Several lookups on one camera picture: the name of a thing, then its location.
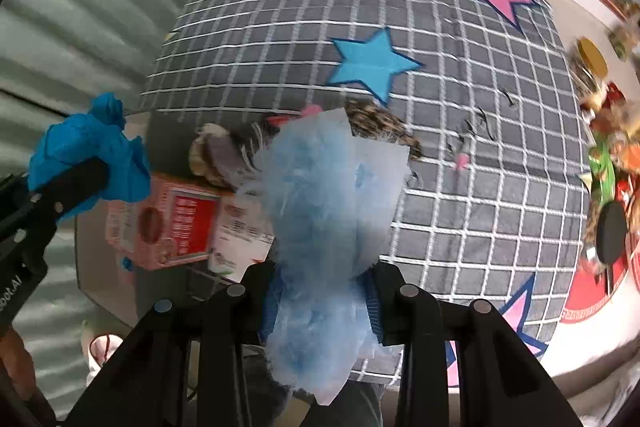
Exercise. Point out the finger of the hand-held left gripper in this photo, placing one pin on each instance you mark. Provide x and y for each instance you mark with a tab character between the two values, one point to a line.
75	189

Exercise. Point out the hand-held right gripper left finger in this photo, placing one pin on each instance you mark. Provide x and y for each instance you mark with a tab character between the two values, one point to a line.
270	317

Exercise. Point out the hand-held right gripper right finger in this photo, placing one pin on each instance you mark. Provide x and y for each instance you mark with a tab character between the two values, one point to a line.
374	312

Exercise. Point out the grey storage bin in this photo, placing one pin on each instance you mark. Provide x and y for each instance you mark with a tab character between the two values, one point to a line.
100	267

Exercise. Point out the light blue fluffy cloth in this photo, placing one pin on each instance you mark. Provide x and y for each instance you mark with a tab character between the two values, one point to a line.
320	207

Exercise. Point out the person's left forearm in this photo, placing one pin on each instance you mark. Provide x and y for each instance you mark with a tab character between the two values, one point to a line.
12	367

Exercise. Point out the pink carton box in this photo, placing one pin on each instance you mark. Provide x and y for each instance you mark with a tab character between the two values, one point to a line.
130	217

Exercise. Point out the white shoe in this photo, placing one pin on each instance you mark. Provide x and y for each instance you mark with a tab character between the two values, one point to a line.
100	352

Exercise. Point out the leopard print cloth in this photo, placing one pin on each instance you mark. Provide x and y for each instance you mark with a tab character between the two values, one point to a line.
380	127

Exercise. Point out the red round mat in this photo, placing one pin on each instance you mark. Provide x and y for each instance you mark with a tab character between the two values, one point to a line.
590	292

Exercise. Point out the white cloth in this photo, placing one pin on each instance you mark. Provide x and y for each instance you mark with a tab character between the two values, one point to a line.
600	387

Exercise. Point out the black round object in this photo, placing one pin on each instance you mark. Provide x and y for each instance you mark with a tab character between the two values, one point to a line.
612	232

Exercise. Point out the green packet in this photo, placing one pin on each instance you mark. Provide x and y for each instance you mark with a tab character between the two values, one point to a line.
602	172

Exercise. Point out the grey checked star blanket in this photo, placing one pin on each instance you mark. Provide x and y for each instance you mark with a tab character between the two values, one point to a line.
300	7

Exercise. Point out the pile of assorted snacks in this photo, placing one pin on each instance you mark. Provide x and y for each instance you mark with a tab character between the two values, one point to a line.
615	117

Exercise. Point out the yellow lid jar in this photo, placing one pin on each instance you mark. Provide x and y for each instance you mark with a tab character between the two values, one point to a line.
592	54

